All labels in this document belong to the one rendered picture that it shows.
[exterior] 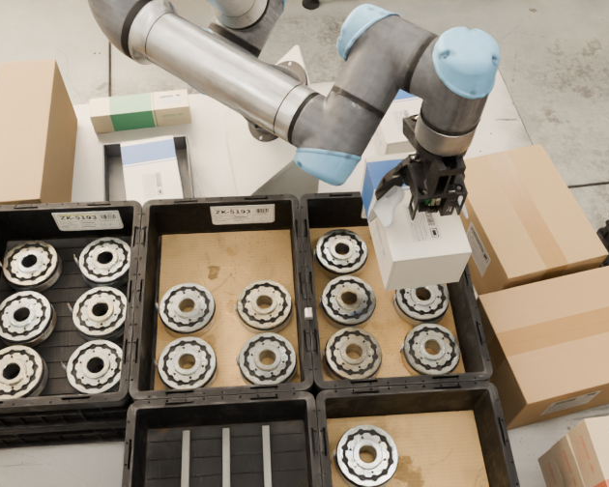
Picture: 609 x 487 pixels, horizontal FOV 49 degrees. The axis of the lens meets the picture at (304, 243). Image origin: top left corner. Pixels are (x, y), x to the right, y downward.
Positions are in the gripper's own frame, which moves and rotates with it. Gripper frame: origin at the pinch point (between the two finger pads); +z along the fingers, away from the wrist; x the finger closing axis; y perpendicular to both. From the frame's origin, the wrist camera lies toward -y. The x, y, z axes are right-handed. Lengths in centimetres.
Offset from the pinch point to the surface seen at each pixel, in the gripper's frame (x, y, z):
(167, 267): -42, -12, 29
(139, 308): -46.0, 1.4, 18.5
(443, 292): 9.8, 2.1, 25.5
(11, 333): -70, -1, 26
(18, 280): -69, -11, 25
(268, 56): -4, -162, 113
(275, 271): -21.1, -8.6, 28.6
